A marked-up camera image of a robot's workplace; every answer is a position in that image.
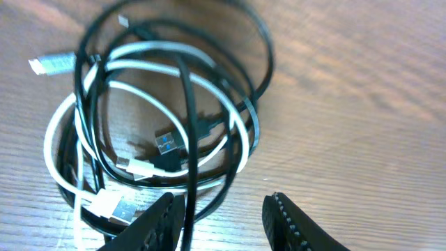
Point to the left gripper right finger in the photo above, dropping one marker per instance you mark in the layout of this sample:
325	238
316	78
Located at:
289	228

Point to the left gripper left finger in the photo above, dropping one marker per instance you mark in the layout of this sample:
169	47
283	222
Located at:
157	229

